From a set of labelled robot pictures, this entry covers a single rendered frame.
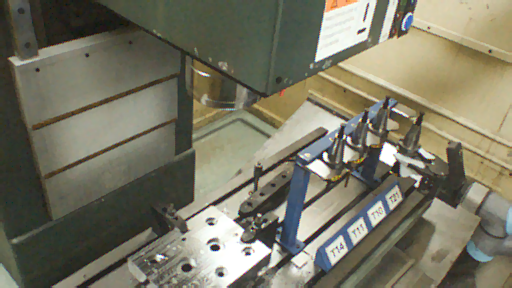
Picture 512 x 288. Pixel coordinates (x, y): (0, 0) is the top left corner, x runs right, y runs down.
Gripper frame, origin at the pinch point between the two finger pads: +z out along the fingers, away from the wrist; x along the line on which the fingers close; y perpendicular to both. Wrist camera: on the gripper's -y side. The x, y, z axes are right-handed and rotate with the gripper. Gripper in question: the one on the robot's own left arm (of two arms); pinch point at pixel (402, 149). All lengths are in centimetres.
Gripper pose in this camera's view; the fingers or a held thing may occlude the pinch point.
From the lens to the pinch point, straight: 137.9
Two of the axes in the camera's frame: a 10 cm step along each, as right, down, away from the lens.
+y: -1.3, 7.9, 6.0
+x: 6.8, -3.7, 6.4
